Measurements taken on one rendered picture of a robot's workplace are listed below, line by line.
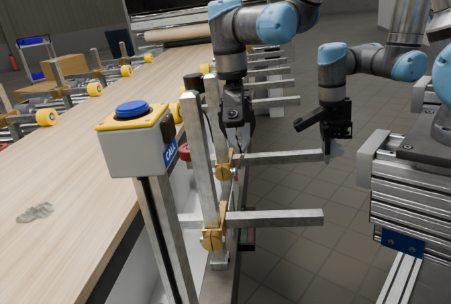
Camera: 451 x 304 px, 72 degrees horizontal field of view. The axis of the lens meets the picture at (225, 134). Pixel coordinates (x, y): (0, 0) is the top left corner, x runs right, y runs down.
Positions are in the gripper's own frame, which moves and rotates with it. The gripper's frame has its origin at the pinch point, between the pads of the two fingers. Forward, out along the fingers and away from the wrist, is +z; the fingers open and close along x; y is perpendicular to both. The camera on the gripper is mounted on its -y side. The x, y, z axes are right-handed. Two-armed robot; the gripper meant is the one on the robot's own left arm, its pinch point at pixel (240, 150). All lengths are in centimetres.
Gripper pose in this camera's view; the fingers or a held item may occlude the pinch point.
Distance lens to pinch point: 79.4
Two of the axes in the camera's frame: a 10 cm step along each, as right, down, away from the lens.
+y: 1.1, -4.2, 9.0
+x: -9.8, 0.7, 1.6
